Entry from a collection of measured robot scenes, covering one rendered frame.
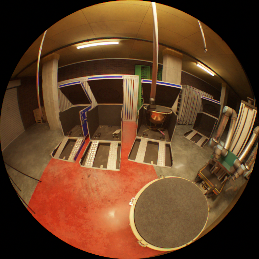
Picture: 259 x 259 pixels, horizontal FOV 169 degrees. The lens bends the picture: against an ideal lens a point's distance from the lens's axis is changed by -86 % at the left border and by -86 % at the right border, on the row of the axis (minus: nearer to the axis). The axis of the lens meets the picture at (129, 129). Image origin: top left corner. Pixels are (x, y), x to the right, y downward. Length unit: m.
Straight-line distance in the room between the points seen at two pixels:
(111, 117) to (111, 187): 2.24
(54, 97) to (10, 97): 3.40
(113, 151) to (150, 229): 1.79
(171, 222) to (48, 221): 1.76
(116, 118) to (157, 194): 2.70
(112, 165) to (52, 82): 3.60
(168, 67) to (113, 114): 2.59
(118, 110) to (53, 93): 2.70
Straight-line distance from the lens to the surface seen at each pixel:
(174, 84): 2.34
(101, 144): 2.42
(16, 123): 6.35
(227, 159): 1.91
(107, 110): 3.02
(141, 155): 2.11
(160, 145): 2.42
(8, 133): 6.14
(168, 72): 3.40
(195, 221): 0.87
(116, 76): 2.09
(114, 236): 1.51
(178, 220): 0.79
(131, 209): 0.73
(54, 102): 3.92
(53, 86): 3.93
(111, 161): 1.94
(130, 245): 1.53
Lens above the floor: 1.49
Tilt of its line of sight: 27 degrees down
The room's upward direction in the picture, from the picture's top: 3 degrees clockwise
